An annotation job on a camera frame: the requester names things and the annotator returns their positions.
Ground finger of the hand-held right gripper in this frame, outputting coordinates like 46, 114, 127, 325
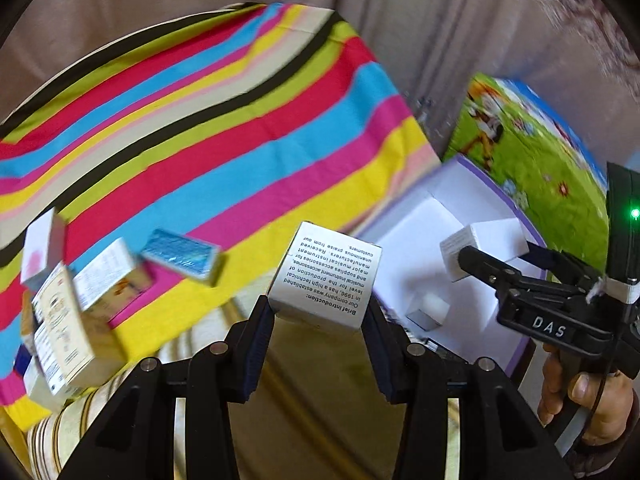
520, 241, 601, 286
457, 245, 531, 301

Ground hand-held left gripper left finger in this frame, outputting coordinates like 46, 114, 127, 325
60, 296, 275, 480

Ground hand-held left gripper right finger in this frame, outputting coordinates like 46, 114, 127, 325
361, 300, 576, 480

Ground plain white box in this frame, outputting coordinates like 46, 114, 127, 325
440, 219, 530, 283

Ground white box with black text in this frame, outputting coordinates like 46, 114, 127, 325
267, 221, 383, 332

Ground cartoon printed storage box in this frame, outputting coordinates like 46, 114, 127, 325
357, 72, 611, 376

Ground tall beige box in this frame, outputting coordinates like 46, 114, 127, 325
30, 262, 128, 393

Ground person's right forearm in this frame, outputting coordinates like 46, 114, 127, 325
565, 430, 636, 478

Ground person's right hand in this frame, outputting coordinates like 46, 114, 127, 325
537, 342, 636, 446

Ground small white block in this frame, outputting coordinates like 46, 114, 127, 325
406, 292, 450, 332

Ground beige striped cushion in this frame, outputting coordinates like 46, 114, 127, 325
27, 255, 546, 480

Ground blue and white box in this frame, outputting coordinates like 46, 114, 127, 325
140, 228, 223, 287

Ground cream box with orange print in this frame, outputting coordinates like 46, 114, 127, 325
72, 237, 153, 321

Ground white flat box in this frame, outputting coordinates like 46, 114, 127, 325
22, 355, 88, 411

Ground colourful striped cloth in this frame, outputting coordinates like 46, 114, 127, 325
0, 2, 443, 431

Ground white box with pink mark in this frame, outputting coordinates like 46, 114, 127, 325
20, 207, 68, 291

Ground pinkish beige curtain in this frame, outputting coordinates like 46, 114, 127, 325
0, 0, 640, 196

